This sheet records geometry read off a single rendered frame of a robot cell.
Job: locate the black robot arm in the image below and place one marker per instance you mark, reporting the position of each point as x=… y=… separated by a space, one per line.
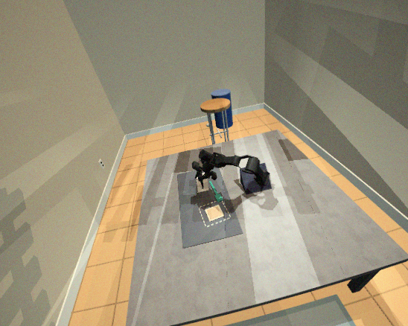
x=252 y=166

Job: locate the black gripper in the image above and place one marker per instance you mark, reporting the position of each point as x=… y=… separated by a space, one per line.
x=206 y=168

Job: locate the beige square tile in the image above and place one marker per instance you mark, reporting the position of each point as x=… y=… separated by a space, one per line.
x=214 y=213

